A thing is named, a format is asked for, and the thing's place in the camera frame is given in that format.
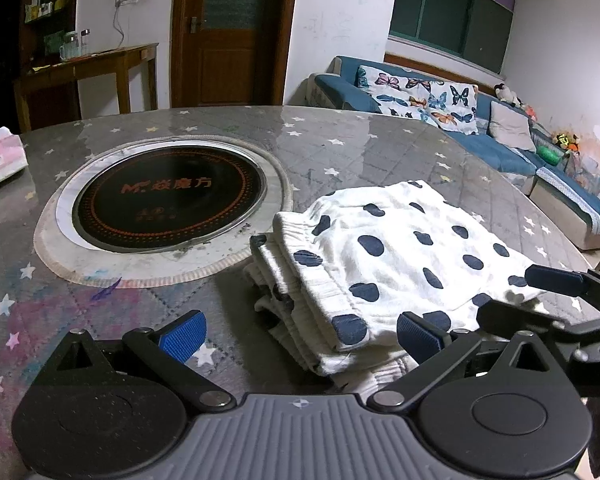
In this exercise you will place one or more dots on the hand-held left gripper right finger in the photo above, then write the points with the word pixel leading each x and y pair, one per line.
pixel 419 335

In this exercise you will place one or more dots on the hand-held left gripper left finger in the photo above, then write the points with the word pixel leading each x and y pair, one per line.
pixel 184 336

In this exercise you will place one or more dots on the yellow orange toy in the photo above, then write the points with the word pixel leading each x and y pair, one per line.
pixel 564 141

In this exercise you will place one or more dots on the wooden side table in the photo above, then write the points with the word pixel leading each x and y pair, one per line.
pixel 95 60

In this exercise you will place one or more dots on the butterfly print blanket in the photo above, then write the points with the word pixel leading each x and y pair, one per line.
pixel 420 97

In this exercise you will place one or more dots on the blue beige sofa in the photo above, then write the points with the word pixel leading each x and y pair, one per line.
pixel 505 157

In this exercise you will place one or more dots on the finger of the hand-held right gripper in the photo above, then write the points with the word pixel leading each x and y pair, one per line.
pixel 510 314
pixel 555 280

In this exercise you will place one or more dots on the green framed window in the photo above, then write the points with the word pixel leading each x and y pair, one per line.
pixel 445 10

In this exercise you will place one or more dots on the black round induction cooker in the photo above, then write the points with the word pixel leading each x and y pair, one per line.
pixel 167 200

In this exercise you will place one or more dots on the black white plush toy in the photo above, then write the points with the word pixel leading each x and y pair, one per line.
pixel 506 94

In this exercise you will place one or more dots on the star print grey tablecloth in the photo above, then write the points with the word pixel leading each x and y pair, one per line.
pixel 330 150

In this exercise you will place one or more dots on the white dark-spotted pants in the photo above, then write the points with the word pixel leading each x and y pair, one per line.
pixel 405 260

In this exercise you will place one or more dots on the grey square pillow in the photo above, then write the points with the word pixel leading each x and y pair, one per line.
pixel 511 125

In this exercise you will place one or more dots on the dark wooden shelf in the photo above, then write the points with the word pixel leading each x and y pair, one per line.
pixel 30 10

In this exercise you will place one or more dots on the brown wooden door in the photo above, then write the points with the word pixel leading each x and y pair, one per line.
pixel 220 60

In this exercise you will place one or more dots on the green toy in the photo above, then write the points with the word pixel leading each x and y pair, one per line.
pixel 550 154

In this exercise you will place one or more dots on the glass jar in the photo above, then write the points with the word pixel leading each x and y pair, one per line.
pixel 70 46

